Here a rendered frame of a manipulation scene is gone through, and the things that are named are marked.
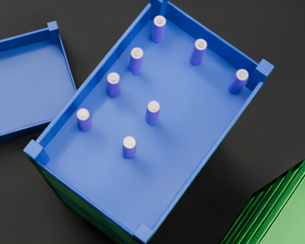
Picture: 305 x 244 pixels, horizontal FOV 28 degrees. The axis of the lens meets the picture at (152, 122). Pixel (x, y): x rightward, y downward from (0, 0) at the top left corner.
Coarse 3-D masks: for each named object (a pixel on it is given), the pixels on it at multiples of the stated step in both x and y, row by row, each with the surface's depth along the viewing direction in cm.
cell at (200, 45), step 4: (196, 40) 86; (200, 40) 86; (204, 40) 86; (196, 44) 85; (200, 44) 85; (204, 44) 85; (196, 48) 85; (200, 48) 85; (204, 48) 85; (192, 52) 88; (196, 52) 86; (200, 52) 86; (204, 52) 87; (192, 56) 89; (196, 56) 88; (200, 56) 87; (192, 60) 90; (196, 60) 89; (200, 60) 89; (192, 64) 91; (196, 64) 91
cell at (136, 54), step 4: (136, 48) 85; (140, 48) 85; (132, 52) 85; (136, 52) 84; (140, 52) 85; (132, 56) 84; (136, 56) 84; (140, 56) 84; (132, 60) 85; (136, 60) 85; (140, 60) 85; (132, 64) 87; (136, 64) 86; (140, 64) 87; (132, 68) 89; (136, 68) 88; (140, 68) 89; (132, 72) 90; (136, 72) 90
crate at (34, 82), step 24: (48, 24) 126; (0, 48) 131; (24, 48) 133; (48, 48) 133; (0, 72) 131; (24, 72) 131; (48, 72) 132; (0, 96) 130; (24, 96) 130; (48, 96) 130; (0, 120) 129; (24, 120) 129; (48, 120) 124
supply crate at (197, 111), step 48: (144, 48) 92; (192, 48) 92; (96, 96) 89; (144, 96) 90; (192, 96) 90; (240, 96) 90; (48, 144) 87; (96, 144) 87; (144, 144) 88; (192, 144) 88; (96, 192) 86; (144, 192) 86; (144, 240) 77
